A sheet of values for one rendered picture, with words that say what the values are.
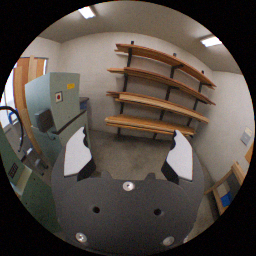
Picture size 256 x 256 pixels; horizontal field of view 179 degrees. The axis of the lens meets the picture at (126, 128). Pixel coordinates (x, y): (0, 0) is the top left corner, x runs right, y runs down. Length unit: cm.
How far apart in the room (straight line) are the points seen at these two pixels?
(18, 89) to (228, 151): 450
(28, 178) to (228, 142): 313
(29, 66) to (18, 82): 41
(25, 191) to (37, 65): 221
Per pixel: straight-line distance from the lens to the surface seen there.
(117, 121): 156
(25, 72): 227
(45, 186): 96
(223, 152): 257
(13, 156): 82
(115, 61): 199
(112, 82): 192
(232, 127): 253
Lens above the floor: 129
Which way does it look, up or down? 30 degrees down
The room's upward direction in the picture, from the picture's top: 10 degrees clockwise
